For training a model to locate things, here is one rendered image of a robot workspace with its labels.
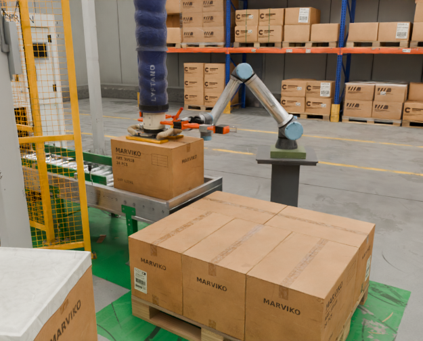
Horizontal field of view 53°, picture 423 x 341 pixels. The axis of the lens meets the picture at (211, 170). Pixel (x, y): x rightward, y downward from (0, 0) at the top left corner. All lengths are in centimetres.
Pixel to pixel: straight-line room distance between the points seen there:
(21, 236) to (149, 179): 93
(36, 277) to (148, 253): 131
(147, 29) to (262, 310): 200
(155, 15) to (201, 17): 799
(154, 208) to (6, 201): 95
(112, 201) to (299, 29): 761
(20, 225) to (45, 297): 187
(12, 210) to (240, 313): 158
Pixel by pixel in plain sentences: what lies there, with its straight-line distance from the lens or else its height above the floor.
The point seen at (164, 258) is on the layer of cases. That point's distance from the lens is 246.
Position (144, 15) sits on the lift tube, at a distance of 313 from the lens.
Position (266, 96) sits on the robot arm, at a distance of 335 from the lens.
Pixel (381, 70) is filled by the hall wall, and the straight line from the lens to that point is 1110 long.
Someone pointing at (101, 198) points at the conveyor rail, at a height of 50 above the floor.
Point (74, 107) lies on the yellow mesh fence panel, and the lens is 323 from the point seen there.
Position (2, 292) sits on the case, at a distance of 125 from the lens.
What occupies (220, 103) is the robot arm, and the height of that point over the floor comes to 119.
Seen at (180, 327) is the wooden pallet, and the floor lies 2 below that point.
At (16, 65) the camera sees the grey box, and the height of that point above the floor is 152.
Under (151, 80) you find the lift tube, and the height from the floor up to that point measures 139.
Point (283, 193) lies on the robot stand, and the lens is 367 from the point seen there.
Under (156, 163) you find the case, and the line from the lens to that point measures 307.
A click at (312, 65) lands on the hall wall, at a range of 1141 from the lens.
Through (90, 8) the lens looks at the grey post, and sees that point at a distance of 612.
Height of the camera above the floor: 163
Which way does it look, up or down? 16 degrees down
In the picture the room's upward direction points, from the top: straight up
